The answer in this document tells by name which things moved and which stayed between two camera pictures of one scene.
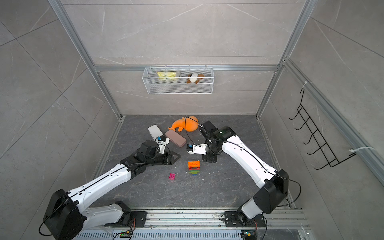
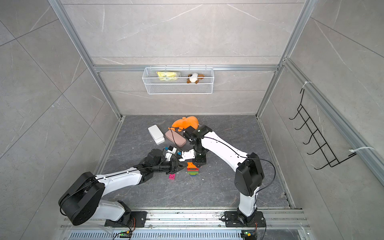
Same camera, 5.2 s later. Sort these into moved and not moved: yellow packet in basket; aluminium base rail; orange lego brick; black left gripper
Moved: black left gripper
Not moved: orange lego brick; yellow packet in basket; aluminium base rail
